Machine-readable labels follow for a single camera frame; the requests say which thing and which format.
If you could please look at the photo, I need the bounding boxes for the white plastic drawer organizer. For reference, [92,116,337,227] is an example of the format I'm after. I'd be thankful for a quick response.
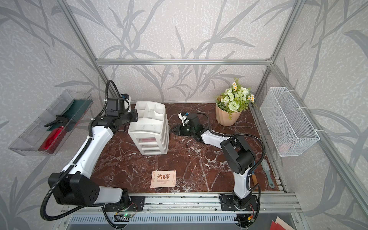
[128,101,170,156]

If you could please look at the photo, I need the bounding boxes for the pink postcard red characters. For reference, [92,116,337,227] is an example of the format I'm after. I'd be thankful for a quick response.
[150,171,176,188]

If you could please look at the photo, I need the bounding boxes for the red item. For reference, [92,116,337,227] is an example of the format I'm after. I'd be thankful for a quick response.
[139,138,157,143]

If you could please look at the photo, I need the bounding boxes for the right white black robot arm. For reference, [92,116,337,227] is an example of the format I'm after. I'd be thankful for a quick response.
[171,112,265,211]

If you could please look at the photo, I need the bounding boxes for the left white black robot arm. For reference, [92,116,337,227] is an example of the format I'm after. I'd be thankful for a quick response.
[40,92,138,221]

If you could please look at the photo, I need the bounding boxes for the potted white flower plant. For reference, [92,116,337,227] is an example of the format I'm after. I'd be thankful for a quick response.
[216,78,255,127]

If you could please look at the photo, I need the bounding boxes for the green card in bin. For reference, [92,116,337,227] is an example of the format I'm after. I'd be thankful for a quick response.
[47,99,93,132]

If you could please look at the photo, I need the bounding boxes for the black clamp in bin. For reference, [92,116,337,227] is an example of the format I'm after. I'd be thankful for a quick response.
[44,115,70,127]

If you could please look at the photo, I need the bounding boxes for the blue garden hand rake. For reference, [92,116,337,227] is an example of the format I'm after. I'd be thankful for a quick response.
[252,172,258,186]

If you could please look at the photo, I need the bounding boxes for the red brush in bin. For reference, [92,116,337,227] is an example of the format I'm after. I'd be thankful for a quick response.
[38,126,67,154]

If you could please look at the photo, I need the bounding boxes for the green circuit board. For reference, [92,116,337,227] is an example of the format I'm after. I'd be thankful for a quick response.
[114,213,136,219]

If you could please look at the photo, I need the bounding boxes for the red paper at corner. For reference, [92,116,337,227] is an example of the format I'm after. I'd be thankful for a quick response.
[270,217,295,230]

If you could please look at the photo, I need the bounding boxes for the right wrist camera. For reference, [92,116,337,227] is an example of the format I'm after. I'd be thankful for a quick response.
[178,112,189,126]

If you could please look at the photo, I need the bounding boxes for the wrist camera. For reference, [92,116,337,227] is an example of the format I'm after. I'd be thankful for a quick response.
[121,94,131,112]
[178,112,189,126]

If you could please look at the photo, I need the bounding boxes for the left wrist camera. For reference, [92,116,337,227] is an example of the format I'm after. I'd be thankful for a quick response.
[121,94,131,112]

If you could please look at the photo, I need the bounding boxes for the aluminium front rail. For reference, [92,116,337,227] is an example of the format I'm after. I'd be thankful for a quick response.
[60,192,302,215]

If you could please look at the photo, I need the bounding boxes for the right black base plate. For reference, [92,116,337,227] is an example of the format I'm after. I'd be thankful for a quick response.
[219,194,259,211]

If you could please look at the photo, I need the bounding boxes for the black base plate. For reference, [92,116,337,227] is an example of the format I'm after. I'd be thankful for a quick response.
[104,195,146,212]
[219,194,259,211]

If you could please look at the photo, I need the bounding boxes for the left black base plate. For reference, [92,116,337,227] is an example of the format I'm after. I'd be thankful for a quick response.
[104,195,146,212]

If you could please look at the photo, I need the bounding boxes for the clear plastic wall bin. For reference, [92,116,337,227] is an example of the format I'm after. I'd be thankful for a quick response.
[9,90,94,156]

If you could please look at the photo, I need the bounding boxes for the white wire mesh basket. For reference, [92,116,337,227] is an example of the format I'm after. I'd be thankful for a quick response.
[260,87,320,157]

